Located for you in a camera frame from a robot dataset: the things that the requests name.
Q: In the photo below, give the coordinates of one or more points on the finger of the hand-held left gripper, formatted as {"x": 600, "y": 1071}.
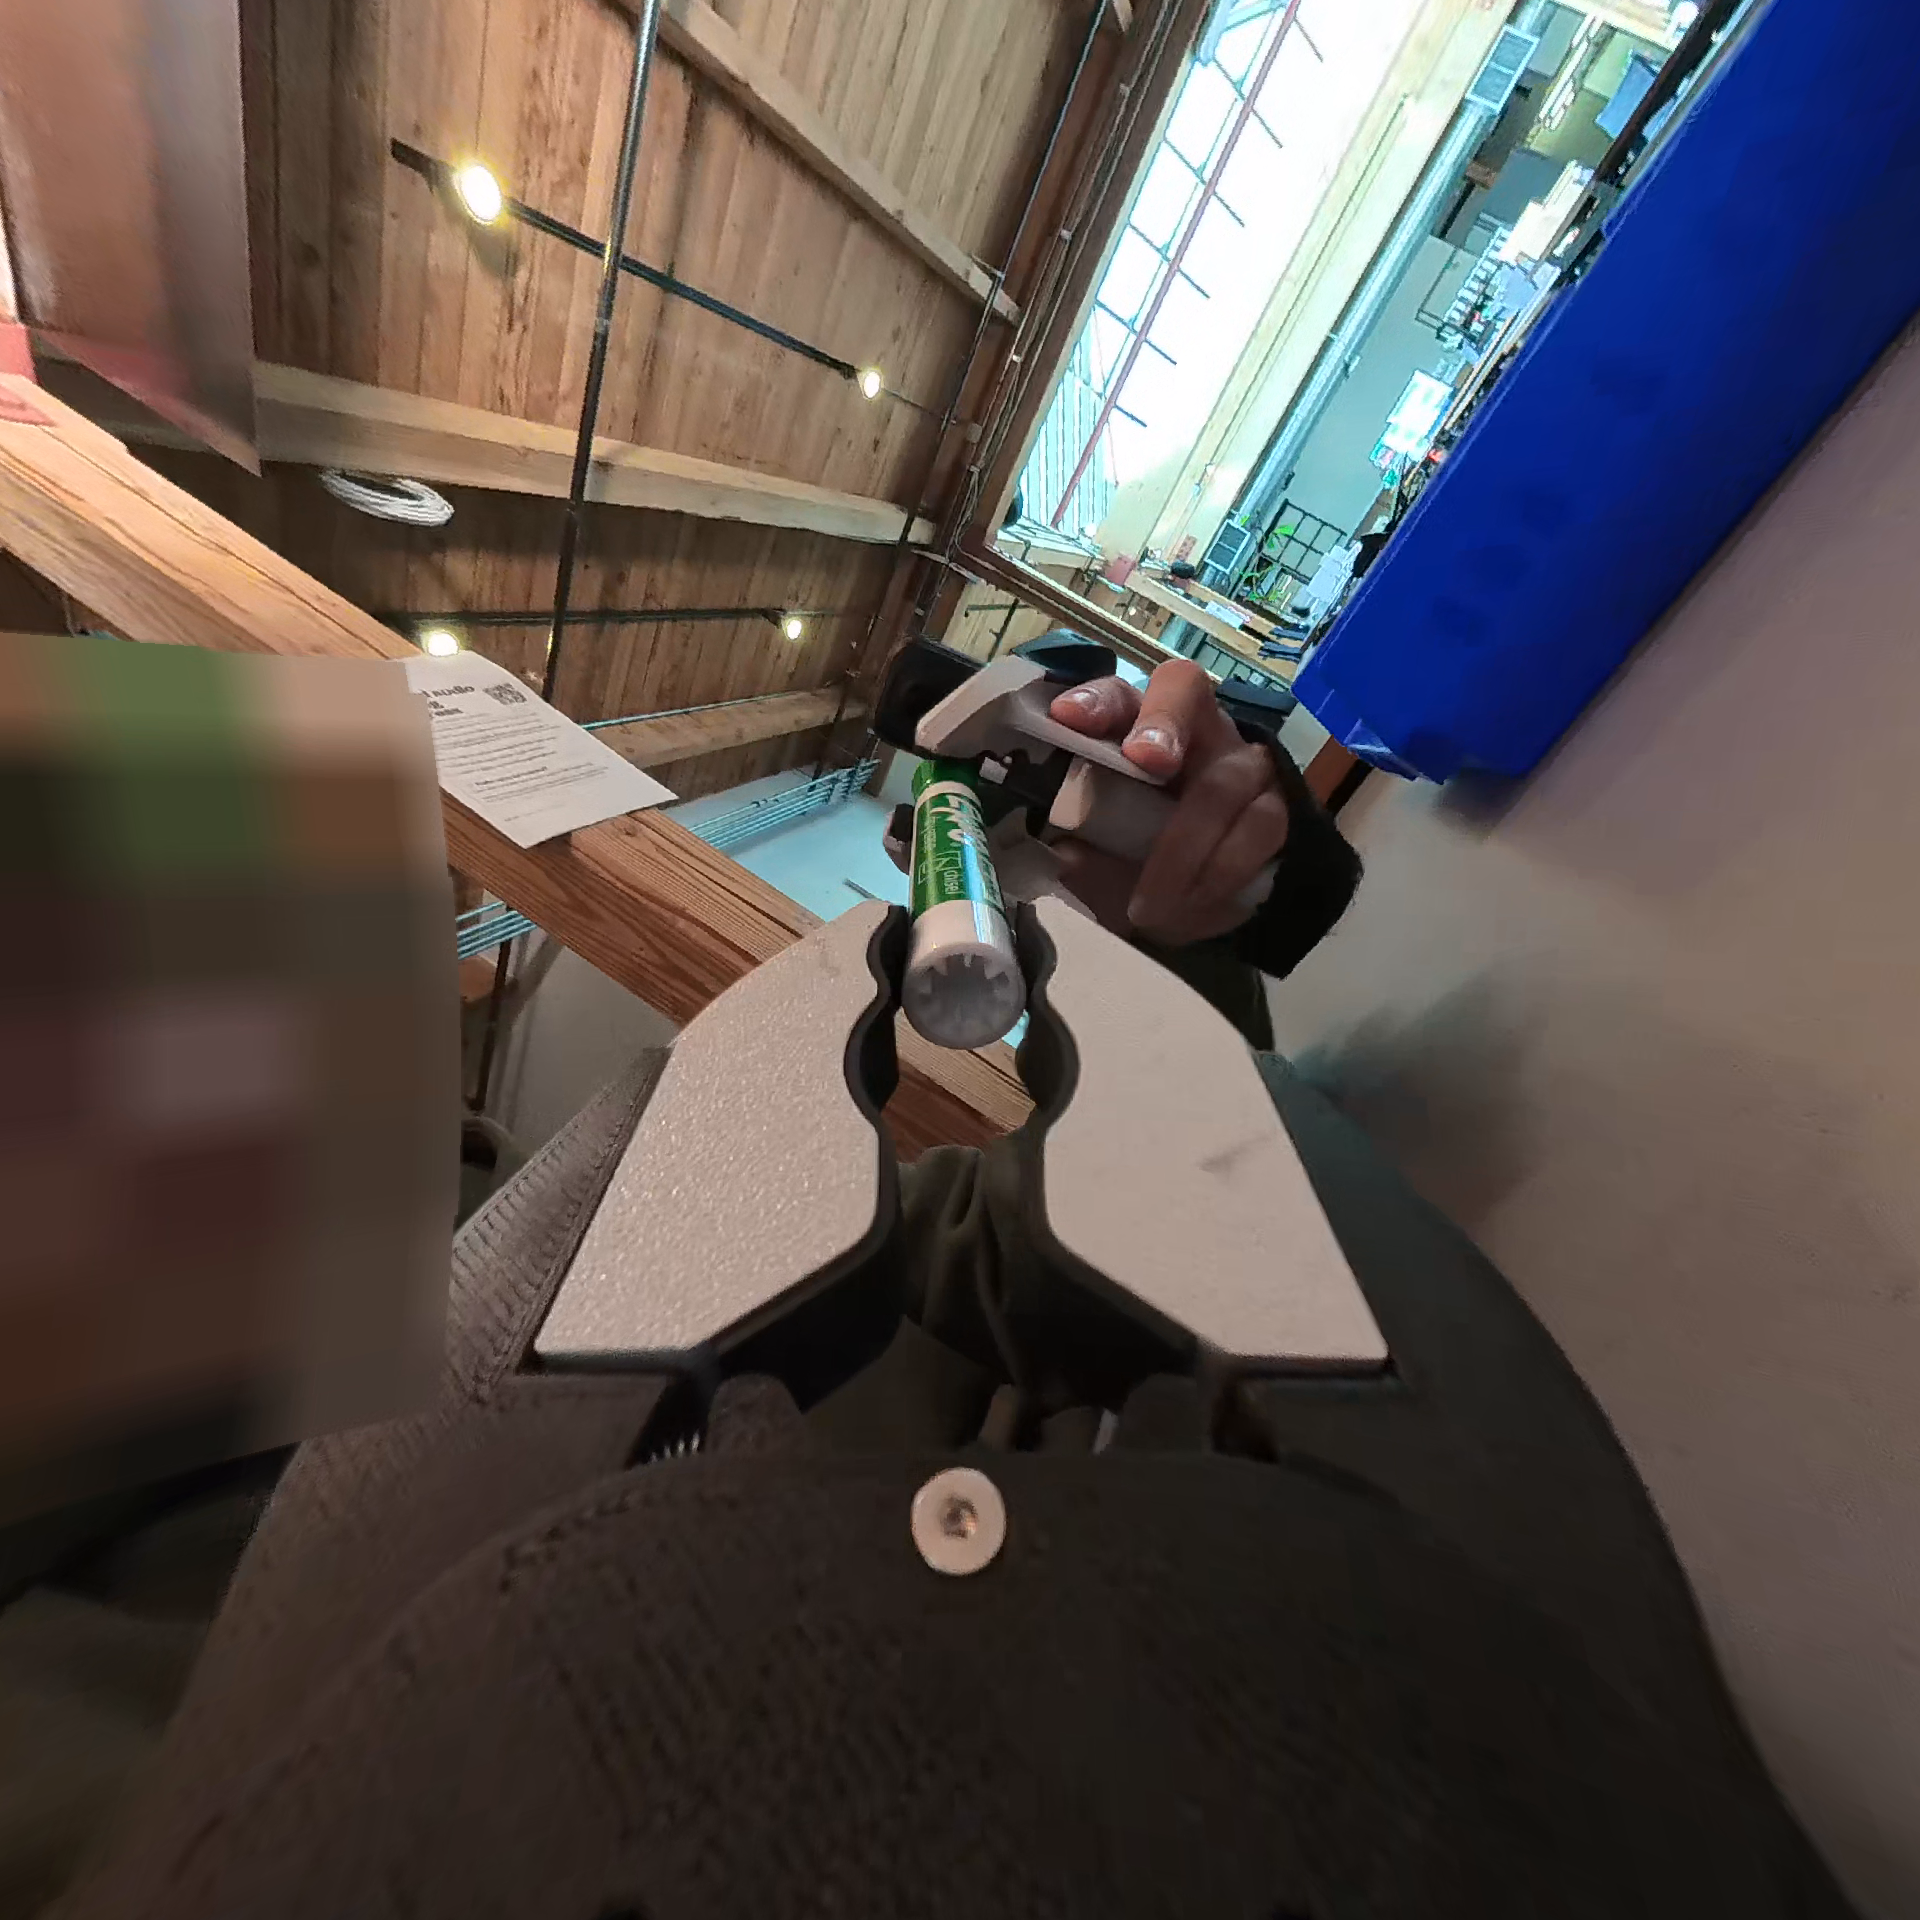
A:
{"x": 982, "y": 705}

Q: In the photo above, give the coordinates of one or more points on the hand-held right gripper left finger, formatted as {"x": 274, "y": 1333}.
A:
{"x": 718, "y": 1155}

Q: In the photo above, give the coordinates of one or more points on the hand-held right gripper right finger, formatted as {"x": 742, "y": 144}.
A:
{"x": 1200, "y": 1185}

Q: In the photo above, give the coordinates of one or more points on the green dry erase marker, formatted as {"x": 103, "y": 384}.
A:
{"x": 960, "y": 900}

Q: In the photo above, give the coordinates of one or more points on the person's left hand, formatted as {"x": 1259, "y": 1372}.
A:
{"x": 1200, "y": 810}

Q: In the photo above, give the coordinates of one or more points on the person's torso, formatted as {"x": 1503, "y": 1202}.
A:
{"x": 967, "y": 1245}

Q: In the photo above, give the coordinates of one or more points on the paper notice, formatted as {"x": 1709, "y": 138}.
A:
{"x": 525, "y": 743}

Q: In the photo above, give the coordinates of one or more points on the metal conduit pipe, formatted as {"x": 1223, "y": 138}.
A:
{"x": 600, "y": 302}

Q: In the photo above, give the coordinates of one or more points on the large window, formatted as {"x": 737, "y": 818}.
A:
{"x": 1200, "y": 224}

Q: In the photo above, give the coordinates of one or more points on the blue storage bin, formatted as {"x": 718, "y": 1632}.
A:
{"x": 1648, "y": 376}

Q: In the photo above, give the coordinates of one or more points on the wooden beam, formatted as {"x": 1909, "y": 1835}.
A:
{"x": 149, "y": 555}

